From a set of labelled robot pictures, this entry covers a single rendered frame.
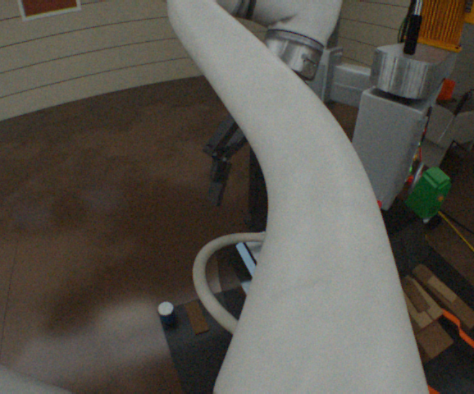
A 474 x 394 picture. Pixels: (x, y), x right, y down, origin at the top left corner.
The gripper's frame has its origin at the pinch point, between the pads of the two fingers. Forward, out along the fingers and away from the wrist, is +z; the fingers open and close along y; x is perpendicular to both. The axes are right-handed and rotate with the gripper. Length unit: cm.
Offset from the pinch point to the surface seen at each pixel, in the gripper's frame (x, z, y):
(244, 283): 34, 61, 46
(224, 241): 21.6, 25.7, 16.5
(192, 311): 80, 129, 58
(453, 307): -40, 76, 196
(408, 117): 4, -25, 63
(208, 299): 1.7, 25.1, -0.7
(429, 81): 1, -38, 62
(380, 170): 10, -4, 70
